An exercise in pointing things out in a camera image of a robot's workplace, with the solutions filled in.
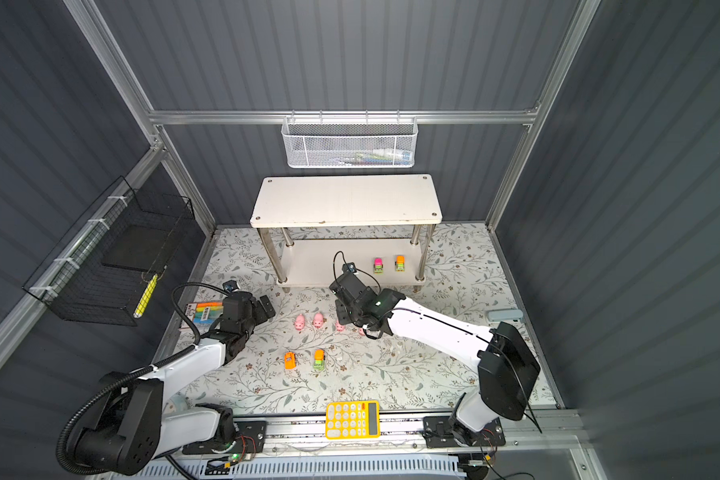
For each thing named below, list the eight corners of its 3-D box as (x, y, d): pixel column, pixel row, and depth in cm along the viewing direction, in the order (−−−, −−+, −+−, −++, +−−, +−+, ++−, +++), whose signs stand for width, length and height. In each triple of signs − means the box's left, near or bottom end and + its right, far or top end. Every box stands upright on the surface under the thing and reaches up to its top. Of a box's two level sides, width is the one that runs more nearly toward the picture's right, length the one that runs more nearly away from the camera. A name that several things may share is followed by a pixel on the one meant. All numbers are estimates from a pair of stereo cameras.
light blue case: (489, 321, 96) (492, 317, 94) (487, 313, 98) (489, 309, 96) (521, 321, 96) (524, 317, 94) (518, 313, 98) (521, 309, 96)
